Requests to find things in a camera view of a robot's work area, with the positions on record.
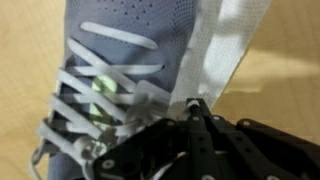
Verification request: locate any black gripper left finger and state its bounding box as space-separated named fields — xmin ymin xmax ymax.
xmin=93 ymin=119 xmax=187 ymax=180

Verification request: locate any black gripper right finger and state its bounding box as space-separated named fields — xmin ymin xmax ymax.
xmin=186 ymin=99 xmax=264 ymax=180

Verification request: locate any grey blue sneaker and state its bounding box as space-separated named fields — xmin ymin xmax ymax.
xmin=29 ymin=0 xmax=200 ymax=180

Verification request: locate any white paper towel sheet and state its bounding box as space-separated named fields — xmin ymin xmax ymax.
xmin=170 ymin=0 xmax=271 ymax=112

